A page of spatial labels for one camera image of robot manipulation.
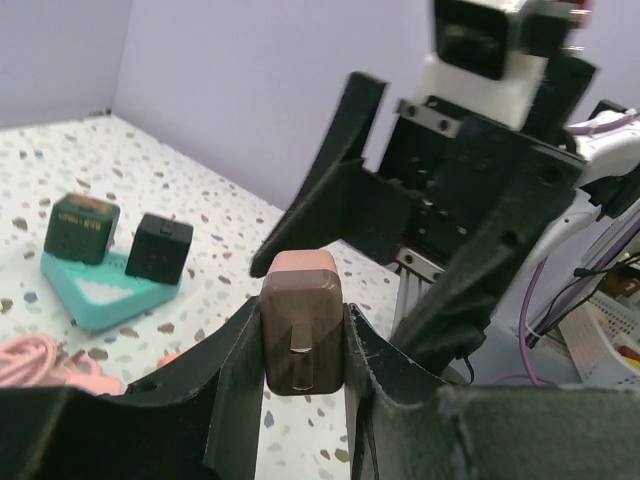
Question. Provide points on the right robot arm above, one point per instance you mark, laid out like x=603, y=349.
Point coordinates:
x=608, y=143

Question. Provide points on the green cube adapter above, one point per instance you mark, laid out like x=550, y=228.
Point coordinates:
x=81, y=228

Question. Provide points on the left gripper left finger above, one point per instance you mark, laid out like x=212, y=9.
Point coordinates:
x=198, y=417

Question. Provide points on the pink brown plug adapter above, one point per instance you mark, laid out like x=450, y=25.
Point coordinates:
x=302, y=319

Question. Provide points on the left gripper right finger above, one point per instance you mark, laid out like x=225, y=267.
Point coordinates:
x=405, y=423

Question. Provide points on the black cube adapter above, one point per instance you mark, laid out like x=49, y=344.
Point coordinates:
x=160, y=249

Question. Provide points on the white plastic basket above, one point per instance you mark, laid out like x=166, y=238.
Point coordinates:
x=592, y=334

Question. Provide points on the orange plug adapter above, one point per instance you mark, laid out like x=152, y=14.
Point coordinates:
x=167, y=359

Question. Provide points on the teal triangular socket base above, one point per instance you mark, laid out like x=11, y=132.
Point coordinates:
x=99, y=297

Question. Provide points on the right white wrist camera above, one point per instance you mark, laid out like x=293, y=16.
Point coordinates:
x=509, y=61

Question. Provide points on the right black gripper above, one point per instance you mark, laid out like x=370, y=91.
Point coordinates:
x=463, y=191

